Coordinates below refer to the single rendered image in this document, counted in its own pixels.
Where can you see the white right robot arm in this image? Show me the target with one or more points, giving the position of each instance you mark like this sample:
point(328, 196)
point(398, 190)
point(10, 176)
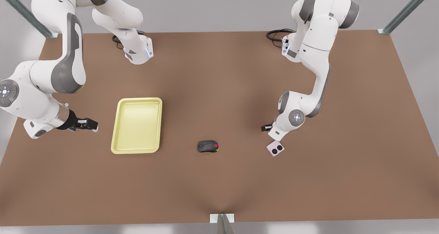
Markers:
point(41, 90)

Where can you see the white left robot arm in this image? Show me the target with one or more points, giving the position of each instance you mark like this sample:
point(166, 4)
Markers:
point(317, 31)

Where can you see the pink flip phone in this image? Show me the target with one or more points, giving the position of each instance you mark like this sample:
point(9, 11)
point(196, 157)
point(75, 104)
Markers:
point(275, 149)

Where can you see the black computer mouse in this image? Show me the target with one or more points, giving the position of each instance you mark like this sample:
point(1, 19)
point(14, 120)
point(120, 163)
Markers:
point(206, 146)

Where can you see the yellow rectangular tray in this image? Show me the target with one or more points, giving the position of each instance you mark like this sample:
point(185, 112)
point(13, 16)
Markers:
point(137, 126)

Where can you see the silver frame post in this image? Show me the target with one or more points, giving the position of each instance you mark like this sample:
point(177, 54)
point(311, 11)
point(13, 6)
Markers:
point(25, 12)
point(406, 11)
point(223, 222)

